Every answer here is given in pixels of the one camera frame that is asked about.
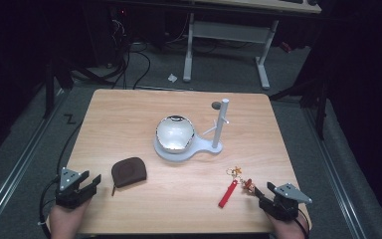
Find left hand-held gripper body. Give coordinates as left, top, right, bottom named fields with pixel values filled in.
left=55, top=166, right=93, bottom=210

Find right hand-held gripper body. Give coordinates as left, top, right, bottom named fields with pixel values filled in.
left=259, top=182, right=313, bottom=222

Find keychain with red strap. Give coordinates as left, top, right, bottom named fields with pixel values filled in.
left=217, top=166, right=257, bottom=209

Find person's right hand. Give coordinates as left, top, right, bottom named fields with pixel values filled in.
left=266, top=212, right=308, bottom=239

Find person's left hand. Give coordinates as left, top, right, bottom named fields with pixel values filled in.
left=48, top=198, right=93, bottom=239

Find brown zip pouch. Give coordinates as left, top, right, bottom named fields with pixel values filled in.
left=110, top=156, right=148, bottom=197

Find white stand with pegs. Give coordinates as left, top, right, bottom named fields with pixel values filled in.
left=153, top=98, right=231, bottom=163

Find black metal stand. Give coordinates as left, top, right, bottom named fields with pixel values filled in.
left=268, top=74, right=330, bottom=141
left=42, top=59, right=117, bottom=120

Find shiny white bowl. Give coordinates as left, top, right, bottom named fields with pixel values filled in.
left=154, top=115, right=196, bottom=154

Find white metal-legged desk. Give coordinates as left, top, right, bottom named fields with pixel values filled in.
left=181, top=0, right=323, bottom=91

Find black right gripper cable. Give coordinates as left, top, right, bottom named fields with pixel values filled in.
left=293, top=208, right=311, bottom=239

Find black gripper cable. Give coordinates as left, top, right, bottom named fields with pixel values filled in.
left=293, top=208, right=311, bottom=239
left=38, top=121, right=84, bottom=239

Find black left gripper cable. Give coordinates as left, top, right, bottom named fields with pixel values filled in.
left=38, top=121, right=84, bottom=239

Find metal floor rail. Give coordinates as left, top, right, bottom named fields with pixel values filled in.
left=0, top=89, right=70, bottom=235
left=301, top=105, right=368, bottom=239

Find bundle of black floor cables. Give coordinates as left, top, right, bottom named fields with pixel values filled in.
left=107, top=13, right=152, bottom=91

